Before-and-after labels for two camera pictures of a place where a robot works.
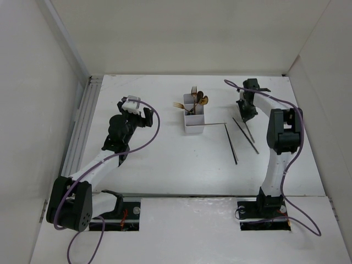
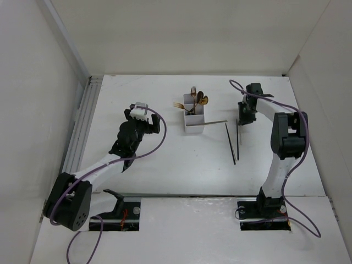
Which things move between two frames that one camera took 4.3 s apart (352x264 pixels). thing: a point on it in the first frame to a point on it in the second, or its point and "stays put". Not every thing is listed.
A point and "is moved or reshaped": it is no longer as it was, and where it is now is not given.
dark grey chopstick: [231, 146] stays put
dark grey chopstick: [245, 136] to [237, 141]
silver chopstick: [214, 124] is moved or reshaped
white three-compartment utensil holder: [194, 116] stays put
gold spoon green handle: [203, 101] stays put
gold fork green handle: [181, 106] stays put
